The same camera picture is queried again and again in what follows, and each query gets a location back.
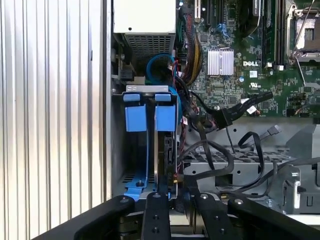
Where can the black expansion slot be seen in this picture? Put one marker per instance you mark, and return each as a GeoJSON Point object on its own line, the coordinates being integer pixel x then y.
{"type": "Point", "coordinates": [209, 12]}
{"type": "Point", "coordinates": [220, 11]}

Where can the silver finned chipset heatsink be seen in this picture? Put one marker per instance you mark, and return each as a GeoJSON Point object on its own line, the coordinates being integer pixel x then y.
{"type": "Point", "coordinates": [220, 62]}

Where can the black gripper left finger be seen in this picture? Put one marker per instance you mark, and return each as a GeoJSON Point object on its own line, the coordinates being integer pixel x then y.
{"type": "Point", "coordinates": [100, 212]}

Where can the thin metal locking lever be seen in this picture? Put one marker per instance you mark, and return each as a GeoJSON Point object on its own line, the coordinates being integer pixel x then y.
{"type": "Point", "coordinates": [305, 23]}

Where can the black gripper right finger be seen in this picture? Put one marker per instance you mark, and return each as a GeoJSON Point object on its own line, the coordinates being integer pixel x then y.
{"type": "Point", "coordinates": [270, 217]}

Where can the green Dell motherboard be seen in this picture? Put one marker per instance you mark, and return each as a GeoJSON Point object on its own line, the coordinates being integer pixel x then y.
{"type": "Point", "coordinates": [225, 87]}

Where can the silver power supply unit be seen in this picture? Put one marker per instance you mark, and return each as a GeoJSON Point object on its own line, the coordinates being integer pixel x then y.
{"type": "Point", "coordinates": [142, 15]}

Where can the open silver PC case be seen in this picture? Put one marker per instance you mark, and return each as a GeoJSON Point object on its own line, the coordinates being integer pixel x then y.
{"type": "Point", "coordinates": [295, 122]}

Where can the metal socket cover frame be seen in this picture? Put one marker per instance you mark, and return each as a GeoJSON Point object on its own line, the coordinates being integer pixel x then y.
{"type": "Point", "coordinates": [313, 86]}

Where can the white expansion slot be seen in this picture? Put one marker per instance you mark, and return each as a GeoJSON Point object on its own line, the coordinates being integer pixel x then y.
{"type": "Point", "coordinates": [197, 8]}

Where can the hard disk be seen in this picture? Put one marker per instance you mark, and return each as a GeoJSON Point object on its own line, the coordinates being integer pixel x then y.
{"type": "Point", "coordinates": [165, 117]}

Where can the CPU socket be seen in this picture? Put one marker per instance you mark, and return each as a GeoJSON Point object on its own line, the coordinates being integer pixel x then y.
{"type": "Point", "coordinates": [311, 33]}

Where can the black RAM slot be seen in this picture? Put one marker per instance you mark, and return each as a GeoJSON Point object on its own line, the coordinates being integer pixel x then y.
{"type": "Point", "coordinates": [279, 32]}
{"type": "Point", "coordinates": [268, 32]}

